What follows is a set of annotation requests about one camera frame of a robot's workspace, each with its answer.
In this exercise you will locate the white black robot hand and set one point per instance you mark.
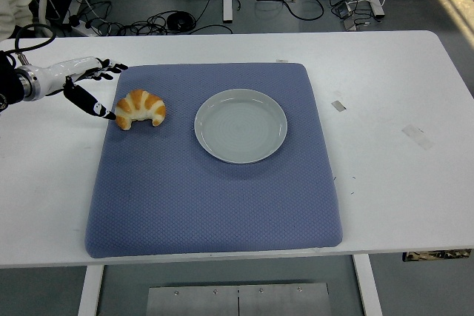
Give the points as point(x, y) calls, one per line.
point(63, 70)

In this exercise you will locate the golden croissant bread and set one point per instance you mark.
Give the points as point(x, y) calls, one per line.
point(142, 103)

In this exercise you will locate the pale grey round plate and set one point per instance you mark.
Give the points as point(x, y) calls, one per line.
point(241, 127)

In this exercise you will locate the grey metal plate with screws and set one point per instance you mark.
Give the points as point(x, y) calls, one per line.
point(192, 303)

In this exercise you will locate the small grey floor plate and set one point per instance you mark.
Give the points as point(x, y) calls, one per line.
point(349, 24)

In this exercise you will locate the white power strip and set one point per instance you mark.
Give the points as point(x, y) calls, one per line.
point(79, 30)

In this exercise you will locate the white office chair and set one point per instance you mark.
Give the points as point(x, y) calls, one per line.
point(15, 5)

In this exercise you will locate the black round disc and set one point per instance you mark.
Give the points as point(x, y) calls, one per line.
point(178, 20)

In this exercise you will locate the blue quilted mat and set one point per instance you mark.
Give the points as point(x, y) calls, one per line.
point(207, 205)

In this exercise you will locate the white table leg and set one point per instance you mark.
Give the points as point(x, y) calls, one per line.
point(89, 294)
point(366, 286)

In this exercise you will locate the small grey tape piece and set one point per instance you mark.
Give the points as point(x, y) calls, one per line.
point(338, 106)

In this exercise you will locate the grey power adapter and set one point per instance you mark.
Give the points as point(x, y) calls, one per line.
point(344, 9)

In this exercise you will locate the large clear tape piece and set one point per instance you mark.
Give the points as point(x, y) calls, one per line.
point(416, 136)

